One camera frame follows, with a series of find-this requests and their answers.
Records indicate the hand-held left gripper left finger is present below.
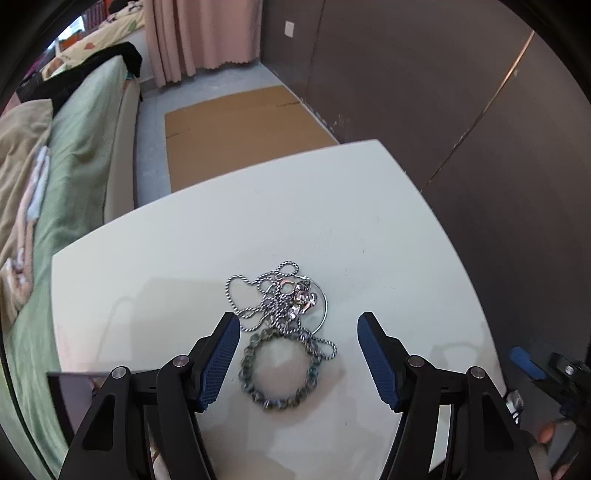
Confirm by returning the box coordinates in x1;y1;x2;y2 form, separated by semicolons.
58;311;242;480

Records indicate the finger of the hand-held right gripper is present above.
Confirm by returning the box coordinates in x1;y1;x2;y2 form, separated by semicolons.
509;347;548;381
540;352;591;416

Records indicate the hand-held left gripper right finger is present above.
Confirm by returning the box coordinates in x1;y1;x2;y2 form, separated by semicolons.
357;311;536;480

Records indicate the grey metal bead bracelet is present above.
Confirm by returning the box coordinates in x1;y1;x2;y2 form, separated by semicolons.
239;330;321;411

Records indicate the thin silver hoop bangle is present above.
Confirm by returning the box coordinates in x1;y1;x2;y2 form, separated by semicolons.
277;275;329;333

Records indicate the silver chain necklace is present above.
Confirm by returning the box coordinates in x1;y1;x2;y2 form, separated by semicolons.
226;261;339;365

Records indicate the person's right hand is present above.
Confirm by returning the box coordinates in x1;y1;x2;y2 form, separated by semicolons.
526;420;583;480

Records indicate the white low table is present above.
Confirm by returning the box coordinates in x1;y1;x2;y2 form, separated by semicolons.
46;138;509;480

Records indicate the brown cardboard sheet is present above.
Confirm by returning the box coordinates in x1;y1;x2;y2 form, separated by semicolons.
165;84;340;193

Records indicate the bed with green sheet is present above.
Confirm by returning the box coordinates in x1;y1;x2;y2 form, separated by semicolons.
0;58;141;462

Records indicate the pale pink and white cloth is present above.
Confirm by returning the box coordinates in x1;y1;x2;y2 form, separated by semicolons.
0;145;51;319

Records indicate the beige blanket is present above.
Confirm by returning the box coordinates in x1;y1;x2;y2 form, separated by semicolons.
0;99;52;324

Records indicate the dark brown wardrobe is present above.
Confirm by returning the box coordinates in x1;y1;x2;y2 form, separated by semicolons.
256;0;591;462

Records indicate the black clothing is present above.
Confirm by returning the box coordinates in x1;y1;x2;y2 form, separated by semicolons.
18;41;143;104

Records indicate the pink curtain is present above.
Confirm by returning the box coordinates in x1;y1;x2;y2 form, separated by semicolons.
143;0;264;88

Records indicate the printed cream quilt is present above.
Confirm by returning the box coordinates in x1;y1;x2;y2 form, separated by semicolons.
39;0;148;81

